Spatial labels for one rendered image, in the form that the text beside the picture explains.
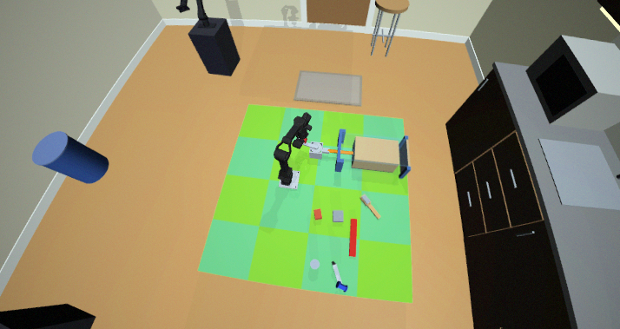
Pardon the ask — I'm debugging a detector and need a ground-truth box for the red flat bar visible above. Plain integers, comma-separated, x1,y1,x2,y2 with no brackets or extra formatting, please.
349,219,357,257

